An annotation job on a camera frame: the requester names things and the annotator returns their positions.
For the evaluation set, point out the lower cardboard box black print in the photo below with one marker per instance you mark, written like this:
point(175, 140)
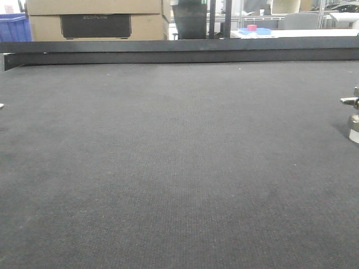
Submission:
point(100, 27)

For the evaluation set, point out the upper cardboard box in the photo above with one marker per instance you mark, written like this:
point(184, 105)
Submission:
point(73, 7)

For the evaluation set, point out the red block on tray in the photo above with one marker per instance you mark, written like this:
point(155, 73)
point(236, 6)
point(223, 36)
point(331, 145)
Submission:
point(251, 27)

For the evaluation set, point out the blue tray on table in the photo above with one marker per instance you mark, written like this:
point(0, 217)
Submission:
point(257, 31)

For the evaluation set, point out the white background table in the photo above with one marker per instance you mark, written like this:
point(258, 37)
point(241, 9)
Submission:
point(300, 33)

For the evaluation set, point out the grey office chair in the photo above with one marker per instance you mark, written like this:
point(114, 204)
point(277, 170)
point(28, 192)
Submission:
point(301, 21)

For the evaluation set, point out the blue plastic crate background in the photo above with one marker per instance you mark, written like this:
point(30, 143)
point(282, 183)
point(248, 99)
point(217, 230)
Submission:
point(15, 27)

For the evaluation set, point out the black vertical post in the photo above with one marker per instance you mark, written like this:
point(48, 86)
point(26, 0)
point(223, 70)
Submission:
point(227, 9)

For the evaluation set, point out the black conveyor side rail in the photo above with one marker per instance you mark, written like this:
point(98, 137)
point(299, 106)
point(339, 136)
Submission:
point(321, 48)

